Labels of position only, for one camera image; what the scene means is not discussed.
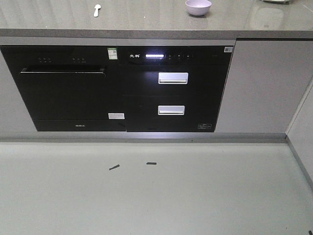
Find black built-in dishwasher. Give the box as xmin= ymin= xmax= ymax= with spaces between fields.
xmin=0 ymin=46 xmax=126 ymax=131

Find lower silver drawer handle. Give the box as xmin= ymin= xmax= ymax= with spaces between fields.
xmin=157 ymin=105 xmax=185 ymax=116

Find silver drawer handle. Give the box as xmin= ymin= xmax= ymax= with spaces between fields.
xmin=157 ymin=105 xmax=185 ymax=116
xmin=158 ymin=72 xmax=189 ymax=85

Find white rice cooker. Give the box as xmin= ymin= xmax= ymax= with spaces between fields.
xmin=261 ymin=0 xmax=291 ymax=4

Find grey cabinet door panel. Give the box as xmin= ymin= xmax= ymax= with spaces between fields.
xmin=215 ymin=40 xmax=313 ymax=133

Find pale green plastic spoon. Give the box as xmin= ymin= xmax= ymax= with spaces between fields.
xmin=93 ymin=4 xmax=101 ymax=18

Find grey side cabinet doors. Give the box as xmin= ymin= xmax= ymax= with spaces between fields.
xmin=286 ymin=81 xmax=313 ymax=188

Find purple plastic bowl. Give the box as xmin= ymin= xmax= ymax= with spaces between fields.
xmin=185 ymin=0 xmax=212 ymax=16

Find upper silver drawer handle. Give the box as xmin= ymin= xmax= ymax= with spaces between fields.
xmin=158 ymin=72 xmax=189 ymax=85

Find black disinfection cabinet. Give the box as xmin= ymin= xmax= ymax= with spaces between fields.
xmin=117 ymin=46 xmax=233 ymax=132

